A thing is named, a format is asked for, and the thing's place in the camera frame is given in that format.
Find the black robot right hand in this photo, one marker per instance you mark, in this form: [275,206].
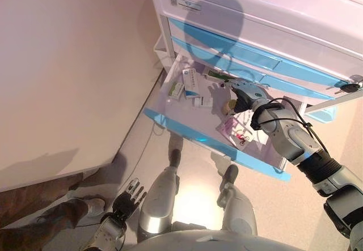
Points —
[241,100]

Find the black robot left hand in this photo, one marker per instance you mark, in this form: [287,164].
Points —
[123,204]

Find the clear jar yellow capsules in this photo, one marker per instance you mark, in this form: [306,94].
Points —
[228,107]

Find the white cart drawer blue front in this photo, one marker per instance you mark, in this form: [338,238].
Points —
[181,114]

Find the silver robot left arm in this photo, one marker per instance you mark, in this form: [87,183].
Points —
[107,231]

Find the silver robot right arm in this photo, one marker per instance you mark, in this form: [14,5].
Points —
[295,140]

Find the long green white medicine box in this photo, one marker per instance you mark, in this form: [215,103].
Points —
[217,75]

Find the white blue medicine box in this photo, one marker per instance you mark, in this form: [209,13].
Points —
[190,83]

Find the small green white medicine box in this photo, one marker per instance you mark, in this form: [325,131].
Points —
[175,91]

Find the white sneaker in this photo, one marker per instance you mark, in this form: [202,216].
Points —
[95,205]

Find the pink packet with scissors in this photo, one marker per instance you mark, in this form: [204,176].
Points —
[249,137]

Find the light blue plastic bin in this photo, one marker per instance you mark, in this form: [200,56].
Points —
[321,114]

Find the silver robot torso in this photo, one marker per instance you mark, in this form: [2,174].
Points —
[204,239]

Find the person leg brown trousers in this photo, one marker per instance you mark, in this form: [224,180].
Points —
[34,219]

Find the white medical cart blue drawers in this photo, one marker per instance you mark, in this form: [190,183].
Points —
[255,6]

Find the white cart side bin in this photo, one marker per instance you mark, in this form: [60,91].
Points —
[159,48]

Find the black cart keys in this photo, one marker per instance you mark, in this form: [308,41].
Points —
[350,87]

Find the cart label sticker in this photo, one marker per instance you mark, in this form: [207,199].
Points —
[184,4]

